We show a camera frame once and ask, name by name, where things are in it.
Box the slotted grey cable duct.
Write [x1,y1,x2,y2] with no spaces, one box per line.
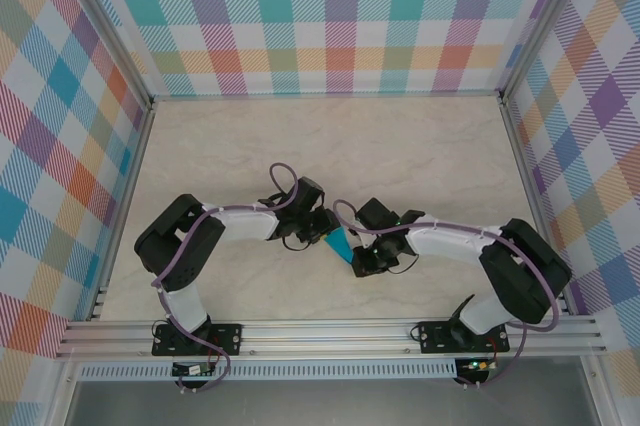
[77,358,459,381]

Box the purple cable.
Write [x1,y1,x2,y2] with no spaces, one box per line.
[331,199,561,390]
[153,161,302,395]

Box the aluminium frame post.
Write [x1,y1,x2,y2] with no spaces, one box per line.
[498,0,591,102]
[52,0,155,108]

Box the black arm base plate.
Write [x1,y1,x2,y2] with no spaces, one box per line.
[417,320,511,355]
[151,323,245,357]

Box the wide aluminium frame rail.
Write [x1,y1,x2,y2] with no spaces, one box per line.
[54,314,609,360]

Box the thin aluminium frame rail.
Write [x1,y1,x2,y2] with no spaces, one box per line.
[499,95,574,316]
[88,100,157,321]
[149,89,505,101]

